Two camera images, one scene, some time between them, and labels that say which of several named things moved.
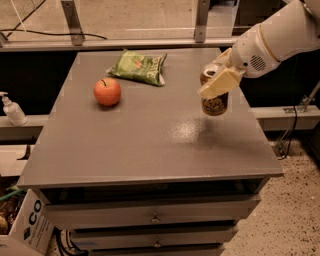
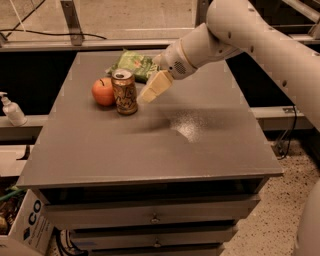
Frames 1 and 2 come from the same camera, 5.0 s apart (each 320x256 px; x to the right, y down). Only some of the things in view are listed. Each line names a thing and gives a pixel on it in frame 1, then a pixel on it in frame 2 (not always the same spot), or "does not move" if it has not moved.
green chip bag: x=139 y=67 does not move
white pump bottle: x=13 y=111 does not move
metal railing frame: x=77 y=40 does not move
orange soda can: x=215 y=105 to x=125 y=91
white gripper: x=248 y=51 to x=176 y=61
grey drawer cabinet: x=123 y=156 does not move
